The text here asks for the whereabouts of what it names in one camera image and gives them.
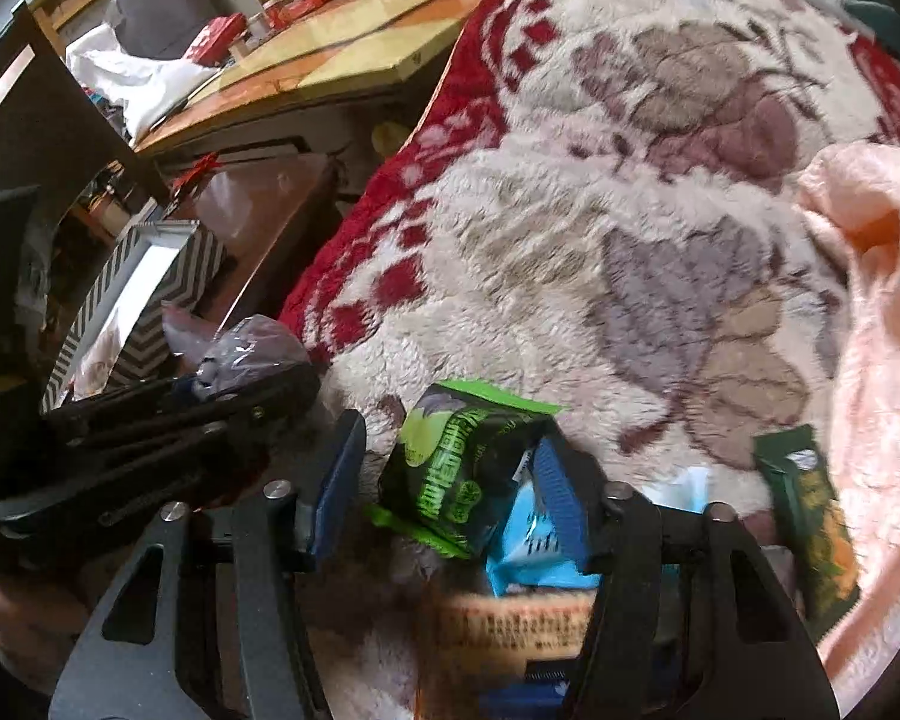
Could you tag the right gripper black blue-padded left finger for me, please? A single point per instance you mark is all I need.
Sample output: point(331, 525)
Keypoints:
point(151, 650)

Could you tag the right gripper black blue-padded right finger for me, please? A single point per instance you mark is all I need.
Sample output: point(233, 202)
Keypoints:
point(742, 650)

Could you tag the purple plastic snack bag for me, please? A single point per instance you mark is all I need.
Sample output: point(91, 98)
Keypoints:
point(255, 348)

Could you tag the light blue snack packet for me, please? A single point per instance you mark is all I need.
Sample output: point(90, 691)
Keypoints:
point(526, 555)

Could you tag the green black snack packet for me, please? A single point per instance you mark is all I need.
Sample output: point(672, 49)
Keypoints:
point(453, 475)

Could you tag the chevron pattern storage box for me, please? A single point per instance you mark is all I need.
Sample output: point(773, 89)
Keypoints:
point(117, 337)

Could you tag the dark green snack packet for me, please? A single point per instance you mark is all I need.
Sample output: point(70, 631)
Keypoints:
point(811, 524)

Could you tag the orange snack box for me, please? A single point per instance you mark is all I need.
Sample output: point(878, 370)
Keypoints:
point(470, 643)

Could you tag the dark wooden bench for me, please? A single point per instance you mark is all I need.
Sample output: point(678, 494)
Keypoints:
point(271, 216)

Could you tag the dark wooden chair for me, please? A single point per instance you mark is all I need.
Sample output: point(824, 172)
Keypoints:
point(53, 140)

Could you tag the red gift box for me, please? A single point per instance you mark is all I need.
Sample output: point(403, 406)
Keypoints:
point(211, 45)

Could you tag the pink quilted blanket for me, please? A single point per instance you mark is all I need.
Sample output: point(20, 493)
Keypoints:
point(850, 199)

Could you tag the wooden tea table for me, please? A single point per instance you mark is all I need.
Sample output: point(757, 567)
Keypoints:
point(344, 49)

